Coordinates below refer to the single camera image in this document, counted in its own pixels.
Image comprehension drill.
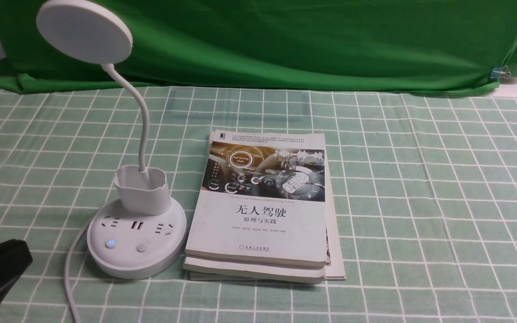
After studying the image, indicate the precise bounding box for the green checkered tablecloth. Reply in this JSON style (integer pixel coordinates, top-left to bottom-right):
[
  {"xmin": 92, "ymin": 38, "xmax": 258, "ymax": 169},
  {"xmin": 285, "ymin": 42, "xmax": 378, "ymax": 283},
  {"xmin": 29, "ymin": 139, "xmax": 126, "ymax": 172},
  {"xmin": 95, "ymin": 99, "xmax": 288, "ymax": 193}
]
[{"xmin": 0, "ymin": 87, "xmax": 517, "ymax": 323}]

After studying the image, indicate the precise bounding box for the blue binder clip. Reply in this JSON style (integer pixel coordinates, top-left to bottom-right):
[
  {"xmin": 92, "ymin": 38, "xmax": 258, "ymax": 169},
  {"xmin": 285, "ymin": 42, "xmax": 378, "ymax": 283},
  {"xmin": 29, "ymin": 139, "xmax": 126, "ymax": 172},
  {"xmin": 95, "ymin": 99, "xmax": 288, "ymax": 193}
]
[{"xmin": 488, "ymin": 65, "xmax": 511, "ymax": 83}]

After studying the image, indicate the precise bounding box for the middle white book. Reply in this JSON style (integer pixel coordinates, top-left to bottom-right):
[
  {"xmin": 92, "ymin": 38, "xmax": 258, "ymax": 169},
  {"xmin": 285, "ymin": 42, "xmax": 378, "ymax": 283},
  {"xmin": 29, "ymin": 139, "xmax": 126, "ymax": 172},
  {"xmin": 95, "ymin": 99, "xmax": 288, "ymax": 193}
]
[{"xmin": 183, "ymin": 256, "xmax": 346, "ymax": 284}]

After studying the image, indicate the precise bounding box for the green backdrop cloth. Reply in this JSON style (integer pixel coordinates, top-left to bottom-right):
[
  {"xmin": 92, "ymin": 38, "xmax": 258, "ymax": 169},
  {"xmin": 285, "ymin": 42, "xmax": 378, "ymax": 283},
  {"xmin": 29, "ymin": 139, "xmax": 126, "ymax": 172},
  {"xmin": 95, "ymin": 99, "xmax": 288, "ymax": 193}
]
[{"xmin": 0, "ymin": 0, "xmax": 517, "ymax": 98}]

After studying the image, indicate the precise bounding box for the white desk lamp with sockets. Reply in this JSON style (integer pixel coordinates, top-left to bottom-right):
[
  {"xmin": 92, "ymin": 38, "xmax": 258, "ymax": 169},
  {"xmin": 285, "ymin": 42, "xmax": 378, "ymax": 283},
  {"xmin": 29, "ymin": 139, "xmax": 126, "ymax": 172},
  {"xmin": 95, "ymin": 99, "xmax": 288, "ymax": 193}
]
[{"xmin": 36, "ymin": 0, "xmax": 187, "ymax": 280}]

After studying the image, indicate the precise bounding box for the bottom thin book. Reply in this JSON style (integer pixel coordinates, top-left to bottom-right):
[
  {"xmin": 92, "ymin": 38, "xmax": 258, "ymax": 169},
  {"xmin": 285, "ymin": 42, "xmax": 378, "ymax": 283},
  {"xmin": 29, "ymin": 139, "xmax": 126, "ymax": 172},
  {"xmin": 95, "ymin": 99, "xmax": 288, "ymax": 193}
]
[{"xmin": 188, "ymin": 197, "xmax": 346, "ymax": 282}]

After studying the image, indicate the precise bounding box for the white lamp power cable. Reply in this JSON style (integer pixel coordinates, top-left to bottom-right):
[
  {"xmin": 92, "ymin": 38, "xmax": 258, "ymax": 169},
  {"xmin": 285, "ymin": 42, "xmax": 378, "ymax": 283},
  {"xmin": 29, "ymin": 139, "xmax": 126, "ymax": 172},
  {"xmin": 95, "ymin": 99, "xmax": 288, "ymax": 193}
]
[{"xmin": 64, "ymin": 217, "xmax": 93, "ymax": 323}]

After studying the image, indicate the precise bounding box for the top book with car cover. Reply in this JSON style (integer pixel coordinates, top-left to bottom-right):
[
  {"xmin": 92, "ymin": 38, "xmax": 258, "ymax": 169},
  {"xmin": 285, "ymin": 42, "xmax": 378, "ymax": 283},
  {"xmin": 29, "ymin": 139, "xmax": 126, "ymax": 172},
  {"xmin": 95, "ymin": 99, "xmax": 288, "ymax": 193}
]
[{"xmin": 185, "ymin": 130, "xmax": 327, "ymax": 268}]

